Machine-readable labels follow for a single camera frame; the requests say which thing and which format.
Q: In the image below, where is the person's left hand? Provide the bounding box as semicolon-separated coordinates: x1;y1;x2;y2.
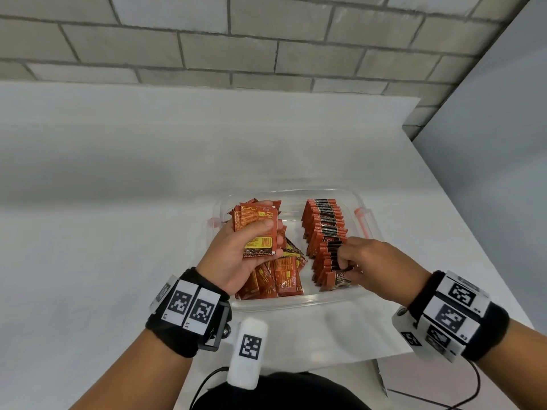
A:
196;200;285;296

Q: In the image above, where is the person's right hand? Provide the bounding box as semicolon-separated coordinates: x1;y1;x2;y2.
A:
335;237;432;306

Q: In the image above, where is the dark red coffee sachet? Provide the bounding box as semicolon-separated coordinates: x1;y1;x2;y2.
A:
320;269;359;292

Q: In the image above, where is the orange coffee sachet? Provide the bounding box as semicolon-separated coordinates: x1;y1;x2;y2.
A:
233;200;283;259

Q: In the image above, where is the person's left forearm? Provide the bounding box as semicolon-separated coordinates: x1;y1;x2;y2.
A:
68;328;202;410

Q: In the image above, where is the person's right forearm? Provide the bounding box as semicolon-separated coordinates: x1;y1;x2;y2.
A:
472;318;547;410

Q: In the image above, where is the pile of orange sachets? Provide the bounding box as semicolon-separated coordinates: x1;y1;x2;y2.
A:
230;198;309;300

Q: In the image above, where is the row of dark red sachets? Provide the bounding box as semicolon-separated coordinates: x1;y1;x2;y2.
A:
301;199;364;293

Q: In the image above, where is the clear plastic container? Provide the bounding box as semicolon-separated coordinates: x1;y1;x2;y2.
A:
207;188;384;315

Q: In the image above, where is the black wristband with marker tags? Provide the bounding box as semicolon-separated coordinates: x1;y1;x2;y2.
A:
392;270;510;364
145;266;233;359

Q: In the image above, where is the white marker block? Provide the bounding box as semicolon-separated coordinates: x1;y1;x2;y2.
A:
226;317;269;390

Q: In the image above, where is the person's black clothing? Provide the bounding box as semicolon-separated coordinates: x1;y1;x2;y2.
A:
192;371;373;410

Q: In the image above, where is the black cable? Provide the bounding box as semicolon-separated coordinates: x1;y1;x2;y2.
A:
189;366;230;410
386;358;482;410

